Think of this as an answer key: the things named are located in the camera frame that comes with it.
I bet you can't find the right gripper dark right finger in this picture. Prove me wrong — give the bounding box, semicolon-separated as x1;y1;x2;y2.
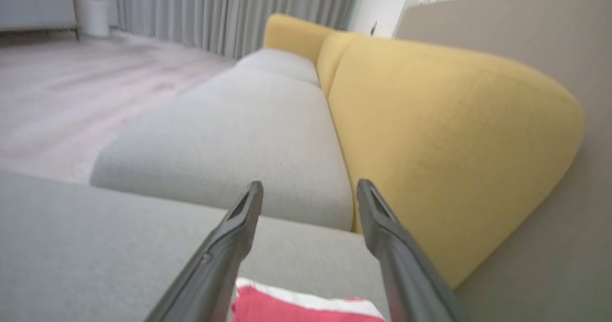
356;178;471;322

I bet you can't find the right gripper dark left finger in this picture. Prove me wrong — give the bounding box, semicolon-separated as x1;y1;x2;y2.
143;181;264;322

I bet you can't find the red white sports jersey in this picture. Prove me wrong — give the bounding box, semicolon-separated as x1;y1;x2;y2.
232;278;386;322

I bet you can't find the grey sofa seat cushion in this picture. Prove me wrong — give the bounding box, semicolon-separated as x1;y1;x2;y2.
90;68;355;232
234;48;320;87

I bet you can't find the yellow sofa back cushion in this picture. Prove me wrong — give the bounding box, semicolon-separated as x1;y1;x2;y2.
316;31;360;98
328;34;586;289

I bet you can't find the yellow sofa armrest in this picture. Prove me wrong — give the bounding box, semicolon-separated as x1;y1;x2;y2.
263;13;336;67

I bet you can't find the grey pleated curtain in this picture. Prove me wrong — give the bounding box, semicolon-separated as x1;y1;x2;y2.
115;0;364;59

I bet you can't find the white ribbed cylinder bin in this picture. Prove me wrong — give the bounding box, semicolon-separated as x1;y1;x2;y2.
79;0;111;38

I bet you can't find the pale low tv cabinet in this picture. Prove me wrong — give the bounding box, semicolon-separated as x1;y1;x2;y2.
0;0;81;41

